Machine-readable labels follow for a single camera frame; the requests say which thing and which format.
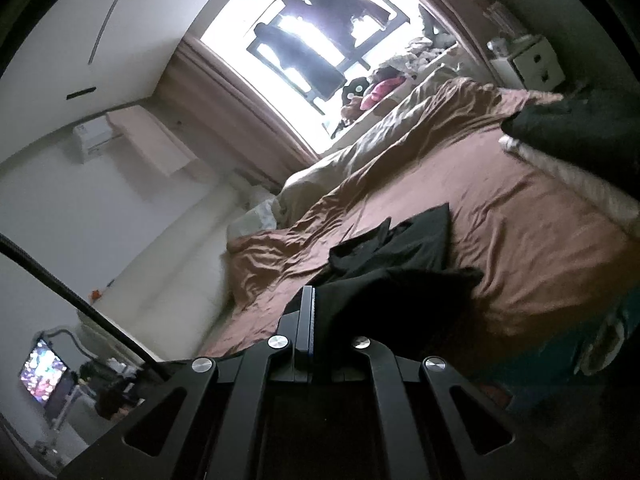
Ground pink beige curtain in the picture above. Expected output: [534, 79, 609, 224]
[157, 37, 331, 186]
[367, 0, 506, 77]

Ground pink plush toy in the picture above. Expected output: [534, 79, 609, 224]
[360, 80, 396, 111]

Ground lit computer monitor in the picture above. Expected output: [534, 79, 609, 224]
[19, 339, 69, 404]

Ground white pillow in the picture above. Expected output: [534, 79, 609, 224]
[227, 195, 279, 241]

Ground dark hanging garment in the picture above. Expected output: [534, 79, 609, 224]
[252, 22, 349, 102]
[282, 0, 353, 57]
[320, 0, 394, 32]

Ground white nightstand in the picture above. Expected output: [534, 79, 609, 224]
[490, 37, 567, 88]

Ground bed with brown sheet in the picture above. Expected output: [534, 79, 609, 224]
[197, 77, 640, 411]

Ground black plush toy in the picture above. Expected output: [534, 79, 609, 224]
[340, 77, 369, 106]

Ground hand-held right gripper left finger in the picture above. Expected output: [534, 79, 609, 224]
[60, 286, 317, 480]

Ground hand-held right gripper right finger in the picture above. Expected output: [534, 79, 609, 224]
[317, 335, 576, 480]

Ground black cable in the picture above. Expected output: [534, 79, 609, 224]
[0, 232, 172, 386]

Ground brown beige duvet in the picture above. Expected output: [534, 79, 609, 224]
[227, 67, 566, 311]

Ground teal printed mattress cover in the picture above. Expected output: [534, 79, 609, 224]
[480, 305, 640, 411]

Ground cluttered desk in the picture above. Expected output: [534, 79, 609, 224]
[30, 355, 148, 461]

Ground black shirt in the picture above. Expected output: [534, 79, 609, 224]
[315, 203, 485, 361]

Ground hanging dark clothes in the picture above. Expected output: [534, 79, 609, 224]
[247, 0, 412, 116]

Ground white padded headboard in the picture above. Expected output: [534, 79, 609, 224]
[75, 180, 281, 361]

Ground folded black garment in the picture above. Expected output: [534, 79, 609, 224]
[500, 85, 640, 201]

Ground pile of light clothes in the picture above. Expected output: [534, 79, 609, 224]
[372, 35, 458, 82]

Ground folded white cloth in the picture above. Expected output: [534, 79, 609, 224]
[500, 135, 640, 236]

